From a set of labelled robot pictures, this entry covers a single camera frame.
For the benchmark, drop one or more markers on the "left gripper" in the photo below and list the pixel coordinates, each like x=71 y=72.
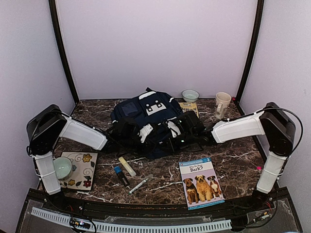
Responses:
x=135 y=132

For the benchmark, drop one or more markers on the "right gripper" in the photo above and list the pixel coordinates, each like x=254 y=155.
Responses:
x=181 y=131

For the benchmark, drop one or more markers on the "navy blue student backpack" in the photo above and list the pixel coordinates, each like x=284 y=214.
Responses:
x=150 y=111

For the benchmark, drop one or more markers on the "dog book Why Dogs Bark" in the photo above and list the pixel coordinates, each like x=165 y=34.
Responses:
x=201 y=185

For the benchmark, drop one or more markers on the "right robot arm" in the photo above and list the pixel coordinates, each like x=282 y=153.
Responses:
x=271 y=121

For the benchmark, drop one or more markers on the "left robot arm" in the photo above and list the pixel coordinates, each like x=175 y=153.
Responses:
x=47 y=127

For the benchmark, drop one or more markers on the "yellow picture book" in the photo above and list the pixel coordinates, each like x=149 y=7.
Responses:
x=189 y=106

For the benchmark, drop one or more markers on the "yellow highlighter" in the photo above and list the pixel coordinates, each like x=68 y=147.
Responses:
x=127 y=166

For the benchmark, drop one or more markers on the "blue black marker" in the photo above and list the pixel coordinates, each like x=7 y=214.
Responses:
x=121 y=176

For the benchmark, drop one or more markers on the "small green bowl at back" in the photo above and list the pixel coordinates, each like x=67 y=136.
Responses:
x=190 y=95

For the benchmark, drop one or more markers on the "cream ceramic mug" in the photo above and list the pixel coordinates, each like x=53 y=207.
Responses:
x=222 y=103

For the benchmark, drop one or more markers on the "white green pen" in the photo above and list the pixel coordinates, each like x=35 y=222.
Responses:
x=140 y=184

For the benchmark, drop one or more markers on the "floral square plate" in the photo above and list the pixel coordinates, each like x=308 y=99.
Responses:
x=83 y=169

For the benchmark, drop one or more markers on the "green bowl on plate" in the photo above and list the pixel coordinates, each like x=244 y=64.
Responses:
x=63 y=167

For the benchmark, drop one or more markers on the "small circuit board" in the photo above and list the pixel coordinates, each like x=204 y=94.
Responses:
x=78 y=223

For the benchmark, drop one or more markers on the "right black frame post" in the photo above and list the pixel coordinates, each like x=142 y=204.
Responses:
x=251 y=50

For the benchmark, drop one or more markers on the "black frame post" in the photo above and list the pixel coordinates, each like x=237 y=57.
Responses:
x=251 y=50
x=61 y=50

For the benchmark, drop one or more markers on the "white slotted cable duct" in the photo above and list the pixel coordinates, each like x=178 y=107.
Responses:
x=134 y=225

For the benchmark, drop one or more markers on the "black front rail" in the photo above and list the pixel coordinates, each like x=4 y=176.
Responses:
x=82 y=203

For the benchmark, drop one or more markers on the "left black frame post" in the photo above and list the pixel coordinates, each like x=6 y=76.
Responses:
x=61 y=50

